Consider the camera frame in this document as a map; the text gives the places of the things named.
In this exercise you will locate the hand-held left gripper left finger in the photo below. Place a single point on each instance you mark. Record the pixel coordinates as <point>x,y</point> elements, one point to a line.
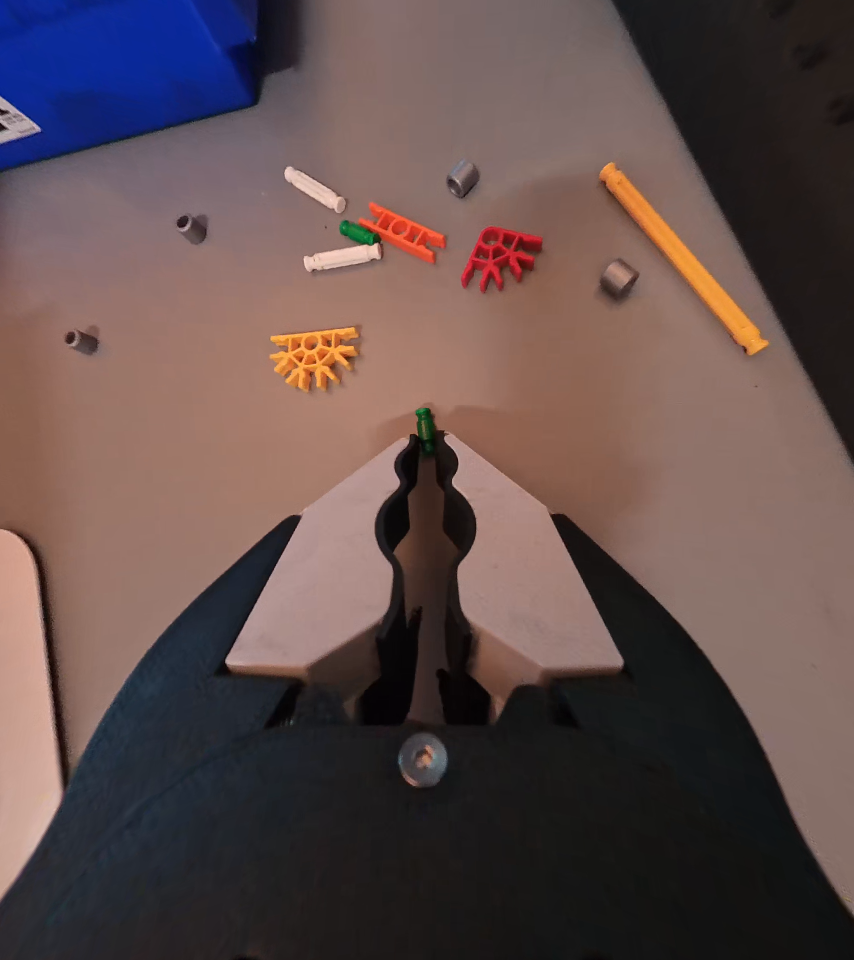
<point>322,592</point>

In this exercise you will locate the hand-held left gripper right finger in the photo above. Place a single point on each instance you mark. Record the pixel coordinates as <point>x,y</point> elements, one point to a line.
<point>532,592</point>

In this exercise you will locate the dark green short rod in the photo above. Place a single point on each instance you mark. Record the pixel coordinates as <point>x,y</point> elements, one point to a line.
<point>358,232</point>
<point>425,431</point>

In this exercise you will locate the yellow fan connector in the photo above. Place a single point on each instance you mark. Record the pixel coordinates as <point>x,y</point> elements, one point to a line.
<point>307,341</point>

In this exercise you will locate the grey metal cylinder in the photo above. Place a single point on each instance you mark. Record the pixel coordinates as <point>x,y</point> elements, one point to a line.
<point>618,280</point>
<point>463,178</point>

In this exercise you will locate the yellow plastic rod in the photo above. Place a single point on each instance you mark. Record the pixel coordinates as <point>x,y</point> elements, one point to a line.
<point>682,255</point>

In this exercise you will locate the white plastic rod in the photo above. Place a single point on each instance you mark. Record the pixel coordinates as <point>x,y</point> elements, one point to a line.
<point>341,258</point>
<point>314,189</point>

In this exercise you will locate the blue plastic bin white tag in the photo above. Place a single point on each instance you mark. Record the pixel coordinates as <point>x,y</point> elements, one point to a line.
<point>97,75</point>

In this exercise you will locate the red fan connector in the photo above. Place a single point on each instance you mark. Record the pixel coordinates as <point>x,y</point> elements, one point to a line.
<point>483,251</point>

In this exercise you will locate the small metal spacer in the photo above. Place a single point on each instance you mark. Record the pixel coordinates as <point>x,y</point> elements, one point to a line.
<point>82,342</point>
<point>191,229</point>

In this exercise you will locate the orange ladder piece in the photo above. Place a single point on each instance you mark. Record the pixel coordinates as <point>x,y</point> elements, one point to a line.
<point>419,241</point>

